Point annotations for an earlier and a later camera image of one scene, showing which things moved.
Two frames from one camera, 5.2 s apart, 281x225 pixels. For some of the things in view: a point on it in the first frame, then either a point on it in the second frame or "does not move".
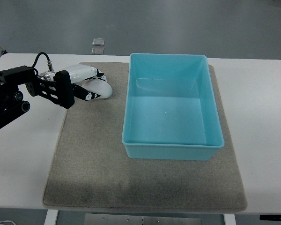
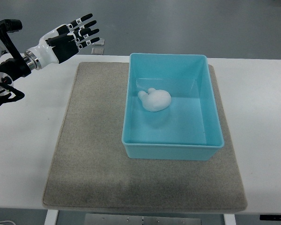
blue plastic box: x=170 y=110 does not move
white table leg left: x=51 y=217 does not move
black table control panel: x=275 y=217 does not move
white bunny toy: x=99 y=87 -> x=154 y=100
